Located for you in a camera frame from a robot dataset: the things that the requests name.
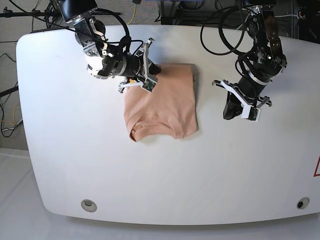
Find red warning sticker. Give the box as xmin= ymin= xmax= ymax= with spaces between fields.
xmin=313 ymin=157 xmax=320 ymax=177

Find black floor cables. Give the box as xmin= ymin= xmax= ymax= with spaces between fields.
xmin=0 ymin=52 xmax=25 ymax=138

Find left table grommet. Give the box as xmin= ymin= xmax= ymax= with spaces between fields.
xmin=81 ymin=199 xmax=97 ymax=213

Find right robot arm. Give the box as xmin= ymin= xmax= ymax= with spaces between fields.
xmin=57 ymin=0 xmax=161 ymax=93

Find peach T-shirt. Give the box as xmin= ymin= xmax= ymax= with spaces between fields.
xmin=124 ymin=64 xmax=198 ymax=142

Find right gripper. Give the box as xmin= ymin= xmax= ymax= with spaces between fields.
xmin=117 ymin=38 xmax=161 ymax=93

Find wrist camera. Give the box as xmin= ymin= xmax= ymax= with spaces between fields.
xmin=141 ymin=75 xmax=158 ymax=93
xmin=241 ymin=104 xmax=261 ymax=122

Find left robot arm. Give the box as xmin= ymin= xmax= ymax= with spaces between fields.
xmin=207 ymin=0 xmax=287 ymax=122

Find table grommet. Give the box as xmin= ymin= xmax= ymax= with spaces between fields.
xmin=296 ymin=197 xmax=310 ymax=210
xmin=81 ymin=199 xmax=97 ymax=213

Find black tripod stand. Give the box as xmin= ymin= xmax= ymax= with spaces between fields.
xmin=0 ymin=7 xmax=56 ymax=18

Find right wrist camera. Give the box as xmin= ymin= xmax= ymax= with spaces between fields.
xmin=141 ymin=75 xmax=158 ymax=93

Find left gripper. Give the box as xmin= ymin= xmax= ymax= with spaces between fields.
xmin=212 ymin=74 xmax=273 ymax=120

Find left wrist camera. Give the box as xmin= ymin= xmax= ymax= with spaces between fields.
xmin=241 ymin=104 xmax=261 ymax=122

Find yellow cable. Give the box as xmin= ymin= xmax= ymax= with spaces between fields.
xmin=126 ymin=0 xmax=139 ymax=26

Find right table grommet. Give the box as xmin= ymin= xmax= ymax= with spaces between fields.
xmin=296 ymin=197 xmax=310 ymax=210

